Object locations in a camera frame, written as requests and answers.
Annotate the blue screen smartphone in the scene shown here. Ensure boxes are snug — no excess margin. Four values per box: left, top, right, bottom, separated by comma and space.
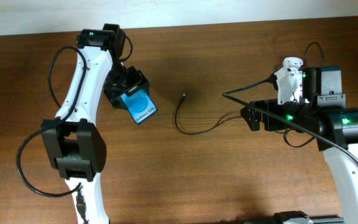
121, 89, 158, 124

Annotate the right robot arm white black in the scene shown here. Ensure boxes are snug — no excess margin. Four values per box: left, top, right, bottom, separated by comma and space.
241, 66, 358, 223

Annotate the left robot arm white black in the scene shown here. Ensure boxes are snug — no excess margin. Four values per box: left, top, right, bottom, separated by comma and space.
42, 24, 158, 223

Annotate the white power strip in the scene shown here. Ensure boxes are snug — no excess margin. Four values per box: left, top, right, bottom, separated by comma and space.
283, 57, 303, 74

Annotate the black charger cable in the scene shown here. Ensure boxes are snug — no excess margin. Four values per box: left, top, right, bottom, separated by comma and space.
175, 42, 325, 136

